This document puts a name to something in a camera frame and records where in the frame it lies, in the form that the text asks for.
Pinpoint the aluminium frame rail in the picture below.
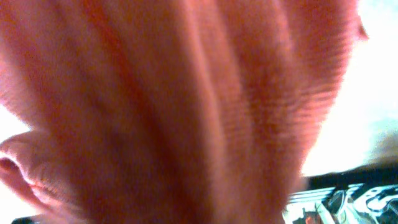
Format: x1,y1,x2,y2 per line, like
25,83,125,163
282,184,397,224

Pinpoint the red t-shirt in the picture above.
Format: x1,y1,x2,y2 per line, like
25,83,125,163
1,0,362,223

